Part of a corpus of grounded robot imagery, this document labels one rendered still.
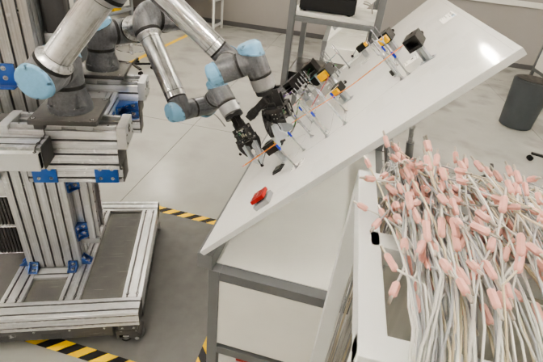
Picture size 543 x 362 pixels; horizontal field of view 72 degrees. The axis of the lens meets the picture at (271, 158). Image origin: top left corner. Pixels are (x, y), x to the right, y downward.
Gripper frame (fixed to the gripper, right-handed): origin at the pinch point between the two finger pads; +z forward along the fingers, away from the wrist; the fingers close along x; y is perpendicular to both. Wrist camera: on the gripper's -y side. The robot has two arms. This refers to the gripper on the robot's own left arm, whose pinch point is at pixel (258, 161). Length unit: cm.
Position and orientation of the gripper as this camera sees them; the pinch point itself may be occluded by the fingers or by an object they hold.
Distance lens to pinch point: 141.8
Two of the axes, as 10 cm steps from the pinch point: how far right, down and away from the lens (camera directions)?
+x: 8.7, -4.8, 0.6
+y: 0.3, -0.7, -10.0
